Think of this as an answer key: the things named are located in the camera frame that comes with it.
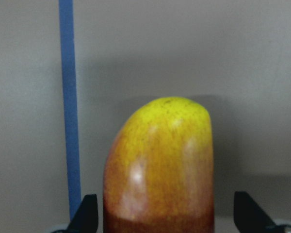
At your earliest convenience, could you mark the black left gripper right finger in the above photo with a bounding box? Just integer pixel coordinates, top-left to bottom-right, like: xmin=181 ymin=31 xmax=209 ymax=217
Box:
xmin=234 ymin=191 xmax=281 ymax=233

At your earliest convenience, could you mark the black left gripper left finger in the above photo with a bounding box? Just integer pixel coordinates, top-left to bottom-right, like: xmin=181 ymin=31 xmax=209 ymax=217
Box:
xmin=65 ymin=194 xmax=98 ymax=233

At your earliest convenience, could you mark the red yellow mango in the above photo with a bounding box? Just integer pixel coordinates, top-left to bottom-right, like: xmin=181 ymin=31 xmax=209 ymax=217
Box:
xmin=103 ymin=97 xmax=214 ymax=233

